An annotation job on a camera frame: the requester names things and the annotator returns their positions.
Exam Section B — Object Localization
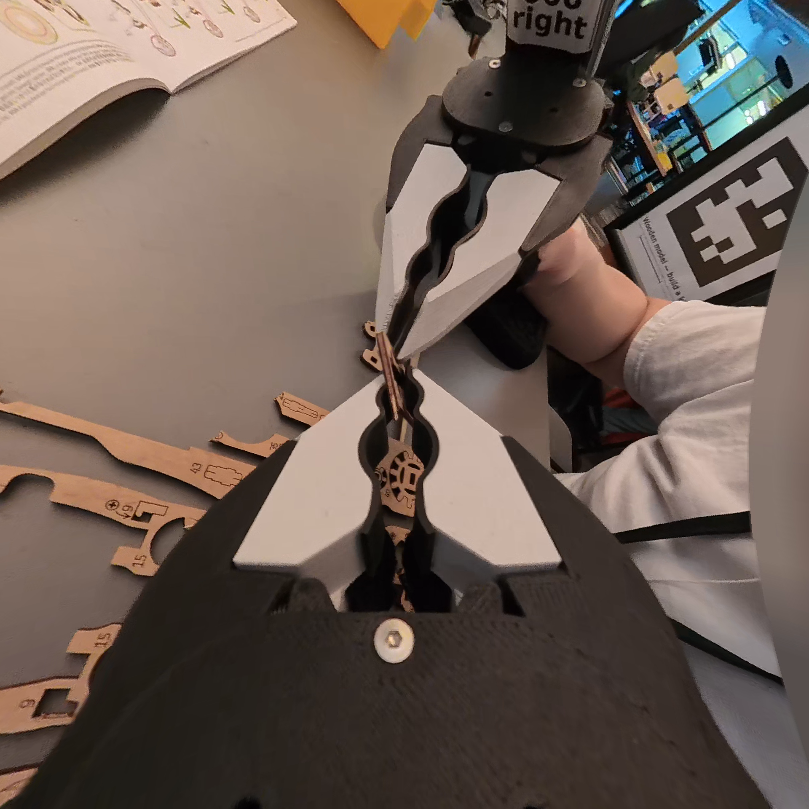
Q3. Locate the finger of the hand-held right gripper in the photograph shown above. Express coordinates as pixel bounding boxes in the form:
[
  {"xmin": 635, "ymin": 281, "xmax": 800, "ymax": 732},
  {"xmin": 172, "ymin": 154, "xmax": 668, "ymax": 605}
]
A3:
[
  {"xmin": 374, "ymin": 142, "xmax": 471, "ymax": 345},
  {"xmin": 395, "ymin": 169, "xmax": 563, "ymax": 361}
]

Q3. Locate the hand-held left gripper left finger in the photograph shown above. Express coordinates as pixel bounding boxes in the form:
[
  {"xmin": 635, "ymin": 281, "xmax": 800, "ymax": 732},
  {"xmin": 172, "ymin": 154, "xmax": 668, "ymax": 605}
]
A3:
[{"xmin": 233, "ymin": 379, "xmax": 396, "ymax": 598}]

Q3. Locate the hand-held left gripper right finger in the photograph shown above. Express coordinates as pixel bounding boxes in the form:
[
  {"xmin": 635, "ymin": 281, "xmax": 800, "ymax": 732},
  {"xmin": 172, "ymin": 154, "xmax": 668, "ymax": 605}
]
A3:
[{"xmin": 407, "ymin": 367, "xmax": 563, "ymax": 592}]

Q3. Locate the small wooden parts strip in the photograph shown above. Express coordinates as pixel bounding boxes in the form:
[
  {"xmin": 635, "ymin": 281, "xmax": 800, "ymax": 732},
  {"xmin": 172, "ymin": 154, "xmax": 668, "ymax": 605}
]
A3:
[{"xmin": 374, "ymin": 330, "xmax": 408, "ymax": 423}]

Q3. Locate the large wooden parts sheet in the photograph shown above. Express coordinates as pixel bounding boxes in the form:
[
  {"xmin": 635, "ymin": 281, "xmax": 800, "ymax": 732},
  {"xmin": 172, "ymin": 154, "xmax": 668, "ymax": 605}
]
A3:
[{"xmin": 0, "ymin": 391, "xmax": 427, "ymax": 797}]

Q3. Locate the person's right forearm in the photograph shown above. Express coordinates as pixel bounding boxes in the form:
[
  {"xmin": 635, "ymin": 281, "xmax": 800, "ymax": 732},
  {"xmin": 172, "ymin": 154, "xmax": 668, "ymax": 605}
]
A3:
[{"xmin": 550, "ymin": 253, "xmax": 671, "ymax": 380}]

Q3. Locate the person's right hand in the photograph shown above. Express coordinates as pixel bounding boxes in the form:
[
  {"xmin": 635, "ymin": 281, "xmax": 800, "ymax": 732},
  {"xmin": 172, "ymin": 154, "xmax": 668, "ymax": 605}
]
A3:
[{"xmin": 537, "ymin": 221, "xmax": 598, "ymax": 292}]

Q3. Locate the small black tool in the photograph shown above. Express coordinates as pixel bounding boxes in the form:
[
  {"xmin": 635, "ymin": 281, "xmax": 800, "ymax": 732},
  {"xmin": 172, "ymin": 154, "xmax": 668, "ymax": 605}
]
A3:
[{"xmin": 452, "ymin": 0, "xmax": 506, "ymax": 56}]

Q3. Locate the key-shaped wooden piece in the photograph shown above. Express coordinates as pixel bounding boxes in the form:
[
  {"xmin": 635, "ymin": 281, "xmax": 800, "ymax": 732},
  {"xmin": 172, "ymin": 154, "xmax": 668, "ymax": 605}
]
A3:
[{"xmin": 359, "ymin": 321, "xmax": 388, "ymax": 375}]

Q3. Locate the yellow box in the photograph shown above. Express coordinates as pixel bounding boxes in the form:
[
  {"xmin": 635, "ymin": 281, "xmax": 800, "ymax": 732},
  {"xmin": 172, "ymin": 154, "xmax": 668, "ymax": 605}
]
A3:
[{"xmin": 335, "ymin": 0, "xmax": 438, "ymax": 50}]

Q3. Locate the framed marker sign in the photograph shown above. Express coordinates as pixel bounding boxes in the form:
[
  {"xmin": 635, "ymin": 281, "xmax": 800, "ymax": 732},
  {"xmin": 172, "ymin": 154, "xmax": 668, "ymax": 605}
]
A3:
[{"xmin": 603, "ymin": 98, "xmax": 809, "ymax": 304}]

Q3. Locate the open instruction booklet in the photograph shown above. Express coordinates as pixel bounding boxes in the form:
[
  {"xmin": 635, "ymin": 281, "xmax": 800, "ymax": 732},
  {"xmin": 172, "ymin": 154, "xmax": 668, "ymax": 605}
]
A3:
[{"xmin": 0, "ymin": 0, "xmax": 298, "ymax": 181}]

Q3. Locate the black lanyard strap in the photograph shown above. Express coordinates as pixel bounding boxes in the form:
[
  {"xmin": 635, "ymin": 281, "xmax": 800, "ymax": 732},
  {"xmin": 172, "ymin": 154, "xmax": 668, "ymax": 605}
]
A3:
[{"xmin": 616, "ymin": 512, "xmax": 785, "ymax": 683}]

